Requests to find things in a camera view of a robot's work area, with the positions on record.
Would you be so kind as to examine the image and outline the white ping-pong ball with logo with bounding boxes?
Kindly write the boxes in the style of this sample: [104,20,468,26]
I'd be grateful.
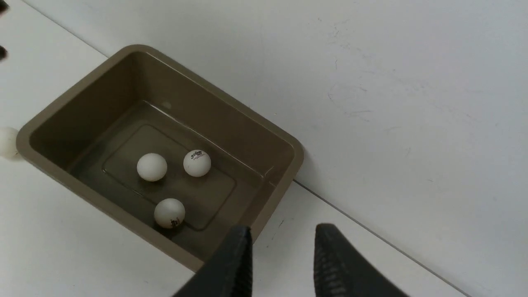
[0,127,19,159]

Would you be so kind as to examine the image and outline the tan plastic bin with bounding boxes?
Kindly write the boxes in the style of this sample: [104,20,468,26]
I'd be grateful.
[16,45,304,272]

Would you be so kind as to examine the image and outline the plain white ping-pong ball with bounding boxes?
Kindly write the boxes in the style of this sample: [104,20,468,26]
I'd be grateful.
[136,153,167,182]

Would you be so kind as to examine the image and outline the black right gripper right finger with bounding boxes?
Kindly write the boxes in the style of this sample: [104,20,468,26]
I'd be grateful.
[313,223,407,297]

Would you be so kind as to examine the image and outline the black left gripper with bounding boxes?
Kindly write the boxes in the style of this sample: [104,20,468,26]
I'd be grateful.
[0,0,9,62]

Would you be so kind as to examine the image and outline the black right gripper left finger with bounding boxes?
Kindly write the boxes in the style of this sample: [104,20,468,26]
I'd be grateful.
[174,226,253,297]

